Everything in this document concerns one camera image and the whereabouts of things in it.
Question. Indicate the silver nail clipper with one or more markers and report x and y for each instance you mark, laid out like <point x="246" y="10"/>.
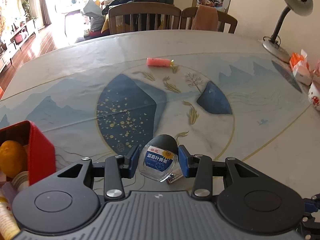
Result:
<point x="174" y="176"/>

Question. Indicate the wooden chair with pink cloth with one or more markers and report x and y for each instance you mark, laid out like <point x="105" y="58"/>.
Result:
<point x="188" y="14"/>

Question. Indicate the grey desk lamp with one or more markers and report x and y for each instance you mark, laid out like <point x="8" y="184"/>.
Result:
<point x="272" y="43"/>

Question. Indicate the purple block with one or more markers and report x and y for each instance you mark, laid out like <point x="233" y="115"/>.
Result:
<point x="9" y="192"/>

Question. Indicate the clear bottle with black cap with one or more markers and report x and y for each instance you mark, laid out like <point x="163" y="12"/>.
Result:
<point x="158" y="158"/>

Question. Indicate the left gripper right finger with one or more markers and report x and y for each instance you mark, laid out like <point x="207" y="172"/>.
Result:
<point x="200" y="168"/>

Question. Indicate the long tv console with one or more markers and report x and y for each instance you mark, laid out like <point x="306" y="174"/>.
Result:
<point x="16" y="41"/>

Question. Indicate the patterned table mat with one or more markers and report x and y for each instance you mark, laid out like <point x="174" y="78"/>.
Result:
<point x="218" y="104"/>

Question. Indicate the orange fruit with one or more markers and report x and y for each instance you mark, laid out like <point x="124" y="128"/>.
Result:
<point x="13" y="158"/>

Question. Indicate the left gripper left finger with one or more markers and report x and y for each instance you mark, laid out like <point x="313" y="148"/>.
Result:
<point x="116" y="168"/>

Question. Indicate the red storage box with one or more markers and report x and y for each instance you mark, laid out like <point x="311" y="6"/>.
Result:
<point x="40" y="151"/>

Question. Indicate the dark wooden dining chair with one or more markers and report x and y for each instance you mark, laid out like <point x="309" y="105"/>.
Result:
<point x="143" y="16"/>

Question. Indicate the pink cylinder with yellow tip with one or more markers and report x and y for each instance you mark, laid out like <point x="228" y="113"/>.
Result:
<point x="157" y="62"/>

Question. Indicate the white yellow-labelled bottle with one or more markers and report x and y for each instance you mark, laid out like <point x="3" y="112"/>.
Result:
<point x="9" y="227"/>

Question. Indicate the pink cloth on chair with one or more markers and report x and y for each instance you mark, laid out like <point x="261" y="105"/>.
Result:
<point x="206" y="18"/>

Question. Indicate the orange white tissue pack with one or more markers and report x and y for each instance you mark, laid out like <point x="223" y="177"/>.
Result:
<point x="300" y="67"/>

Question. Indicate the red white cup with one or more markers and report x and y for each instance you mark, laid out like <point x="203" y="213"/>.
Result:
<point x="314" y="95"/>

